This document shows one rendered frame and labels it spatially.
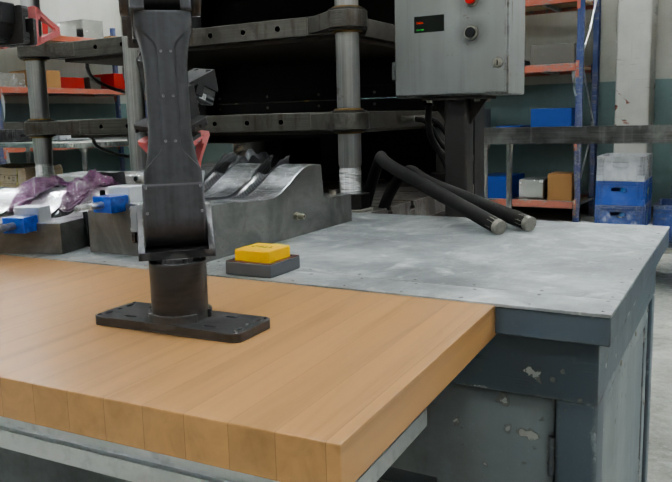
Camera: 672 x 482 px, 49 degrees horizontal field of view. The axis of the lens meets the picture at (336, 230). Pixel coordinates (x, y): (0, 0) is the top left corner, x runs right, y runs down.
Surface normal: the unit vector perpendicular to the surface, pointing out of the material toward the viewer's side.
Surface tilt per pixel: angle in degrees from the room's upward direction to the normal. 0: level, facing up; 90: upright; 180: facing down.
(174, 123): 78
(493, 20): 90
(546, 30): 90
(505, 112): 90
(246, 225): 90
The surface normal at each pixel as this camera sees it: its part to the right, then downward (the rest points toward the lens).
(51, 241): -0.21, 0.15
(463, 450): -0.48, 0.14
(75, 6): 0.85, 0.06
